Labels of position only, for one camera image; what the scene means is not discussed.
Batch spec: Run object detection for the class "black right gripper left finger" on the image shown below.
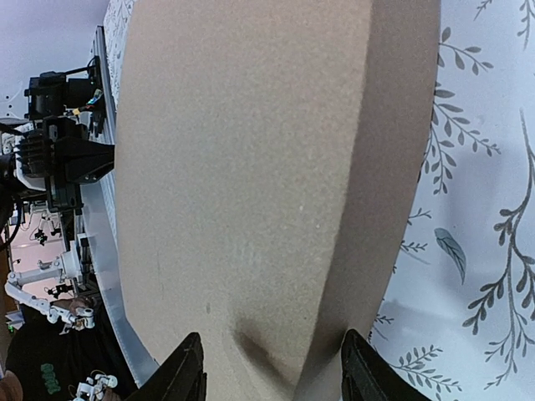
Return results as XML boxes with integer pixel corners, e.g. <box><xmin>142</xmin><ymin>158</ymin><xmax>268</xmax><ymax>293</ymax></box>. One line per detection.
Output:
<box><xmin>127</xmin><ymin>332</ymin><xmax>207</xmax><ymax>401</ymax></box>

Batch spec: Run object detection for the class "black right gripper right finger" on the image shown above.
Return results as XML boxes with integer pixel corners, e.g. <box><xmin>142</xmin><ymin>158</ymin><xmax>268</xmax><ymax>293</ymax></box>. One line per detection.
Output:
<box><xmin>340</xmin><ymin>329</ymin><xmax>429</xmax><ymax>401</ymax></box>

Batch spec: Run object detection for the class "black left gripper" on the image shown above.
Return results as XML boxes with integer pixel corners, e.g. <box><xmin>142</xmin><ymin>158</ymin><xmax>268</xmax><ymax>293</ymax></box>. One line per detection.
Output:
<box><xmin>14</xmin><ymin>117</ymin><xmax>115</xmax><ymax>209</ymax></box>

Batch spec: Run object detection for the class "brown cardboard box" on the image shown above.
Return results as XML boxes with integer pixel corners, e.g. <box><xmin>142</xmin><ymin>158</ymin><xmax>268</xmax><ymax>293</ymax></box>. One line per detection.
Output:
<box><xmin>115</xmin><ymin>1</ymin><xmax>441</xmax><ymax>400</ymax></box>

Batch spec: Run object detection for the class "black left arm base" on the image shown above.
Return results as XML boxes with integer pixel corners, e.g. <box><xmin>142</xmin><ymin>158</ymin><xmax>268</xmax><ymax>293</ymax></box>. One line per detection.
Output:
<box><xmin>23</xmin><ymin>56</ymin><xmax>106</xmax><ymax>135</ymax></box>

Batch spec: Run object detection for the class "floral patterned table mat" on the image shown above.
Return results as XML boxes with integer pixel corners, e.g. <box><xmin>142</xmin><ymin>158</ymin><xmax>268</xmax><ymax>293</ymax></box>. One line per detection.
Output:
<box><xmin>105</xmin><ymin>1</ymin><xmax>534</xmax><ymax>400</ymax></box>

